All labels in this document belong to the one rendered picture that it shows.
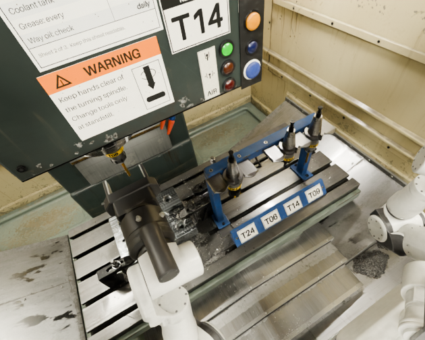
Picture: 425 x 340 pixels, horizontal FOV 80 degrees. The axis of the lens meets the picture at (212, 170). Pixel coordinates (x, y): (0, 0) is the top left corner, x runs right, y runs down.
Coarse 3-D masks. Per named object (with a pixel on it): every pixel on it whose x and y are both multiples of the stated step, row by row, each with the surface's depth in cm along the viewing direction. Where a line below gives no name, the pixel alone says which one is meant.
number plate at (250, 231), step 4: (252, 224) 97; (244, 228) 96; (248, 228) 97; (252, 228) 97; (240, 232) 96; (244, 232) 96; (248, 232) 97; (252, 232) 97; (256, 232) 98; (240, 236) 96; (244, 236) 97; (248, 236) 97; (252, 236) 98; (240, 240) 96; (244, 240) 97
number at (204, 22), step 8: (208, 0) 34; (216, 0) 34; (192, 8) 33; (200, 8) 34; (208, 8) 34; (216, 8) 35; (224, 8) 35; (192, 16) 34; (200, 16) 34; (208, 16) 35; (216, 16) 36; (224, 16) 36; (192, 24) 35; (200, 24) 35; (208, 24) 36; (216, 24) 36; (224, 24) 37; (200, 32) 36; (208, 32) 37; (216, 32) 37
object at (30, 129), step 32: (0, 32) 26; (160, 32) 33; (0, 64) 27; (32, 64) 29; (64, 64) 30; (192, 64) 39; (0, 96) 29; (32, 96) 31; (192, 96) 43; (0, 128) 32; (32, 128) 33; (64, 128) 36; (128, 128) 41; (0, 160) 34; (32, 160) 36; (64, 160) 39
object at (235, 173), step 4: (228, 160) 74; (228, 164) 74; (232, 164) 73; (236, 164) 75; (228, 168) 75; (232, 168) 75; (236, 168) 75; (228, 172) 76; (232, 172) 76; (236, 172) 76; (228, 176) 78; (232, 176) 77; (236, 176) 77
